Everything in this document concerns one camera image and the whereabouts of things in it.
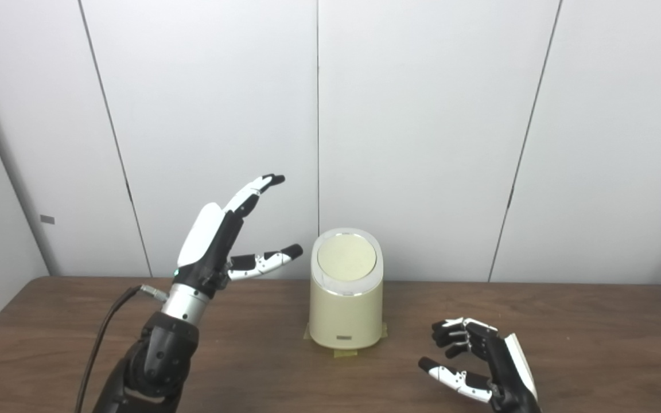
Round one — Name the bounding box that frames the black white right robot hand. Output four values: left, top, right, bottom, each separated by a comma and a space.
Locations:
418, 317, 541, 413

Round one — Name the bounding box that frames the cream round bin lid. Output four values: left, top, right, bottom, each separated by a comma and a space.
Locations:
317, 234, 377, 282

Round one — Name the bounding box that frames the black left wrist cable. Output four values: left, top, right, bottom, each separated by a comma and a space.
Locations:
74, 285, 169, 413

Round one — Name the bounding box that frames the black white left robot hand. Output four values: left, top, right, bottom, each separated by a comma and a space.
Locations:
173, 174, 304, 299

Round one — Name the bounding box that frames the cream-colored bin body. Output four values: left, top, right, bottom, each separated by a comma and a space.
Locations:
309, 228, 384, 350

